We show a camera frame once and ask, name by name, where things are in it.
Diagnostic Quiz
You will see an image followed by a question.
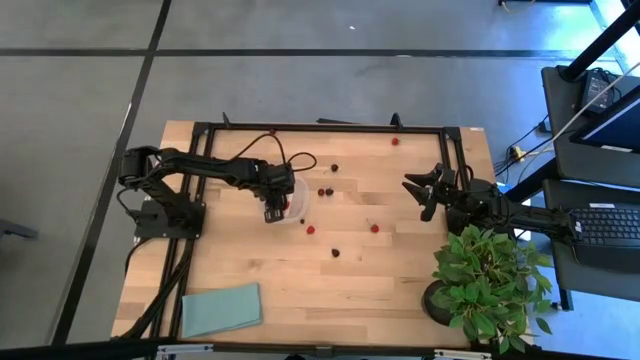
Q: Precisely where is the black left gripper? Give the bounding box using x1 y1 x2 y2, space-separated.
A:
259 164 297 225

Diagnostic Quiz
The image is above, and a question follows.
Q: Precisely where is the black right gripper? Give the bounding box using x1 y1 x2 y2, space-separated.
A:
402 163 460 222

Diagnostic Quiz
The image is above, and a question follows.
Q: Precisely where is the black diagonal pole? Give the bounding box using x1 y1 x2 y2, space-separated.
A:
499 158 560 210
558 0 640 82

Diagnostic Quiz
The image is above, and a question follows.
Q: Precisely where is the green potted plant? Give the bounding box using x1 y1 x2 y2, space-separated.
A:
422 223 555 355

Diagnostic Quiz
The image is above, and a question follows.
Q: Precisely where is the teal folded cloth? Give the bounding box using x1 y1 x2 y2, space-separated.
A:
180 282 264 340

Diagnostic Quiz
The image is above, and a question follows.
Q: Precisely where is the black side table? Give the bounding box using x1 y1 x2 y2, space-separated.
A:
541 63 640 190
542 178 640 304

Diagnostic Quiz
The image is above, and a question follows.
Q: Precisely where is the black laptop keyboard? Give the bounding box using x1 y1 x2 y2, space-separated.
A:
569 201 640 275

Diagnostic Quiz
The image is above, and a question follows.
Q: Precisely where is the black power brick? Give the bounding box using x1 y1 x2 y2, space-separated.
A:
581 69 615 114

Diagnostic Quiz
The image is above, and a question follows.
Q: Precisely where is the black monitor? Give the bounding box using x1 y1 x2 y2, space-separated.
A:
569 83 640 154

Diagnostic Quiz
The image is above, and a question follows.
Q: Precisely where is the black rig crossbeam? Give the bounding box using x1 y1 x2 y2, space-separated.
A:
0 337 169 360

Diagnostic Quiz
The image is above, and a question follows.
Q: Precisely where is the grey chair leg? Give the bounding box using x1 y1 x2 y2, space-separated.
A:
0 218 40 242

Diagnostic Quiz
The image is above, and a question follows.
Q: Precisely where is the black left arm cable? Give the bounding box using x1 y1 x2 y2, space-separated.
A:
230 132 318 174

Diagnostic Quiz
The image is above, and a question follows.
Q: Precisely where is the black metal table frame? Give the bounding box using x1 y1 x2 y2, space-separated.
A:
112 112 494 359

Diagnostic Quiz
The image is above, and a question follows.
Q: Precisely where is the silver metal bracket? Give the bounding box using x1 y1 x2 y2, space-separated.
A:
433 348 494 360
157 343 214 357

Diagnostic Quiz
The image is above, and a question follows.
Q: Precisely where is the white cable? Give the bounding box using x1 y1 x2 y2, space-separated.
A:
548 60 640 147

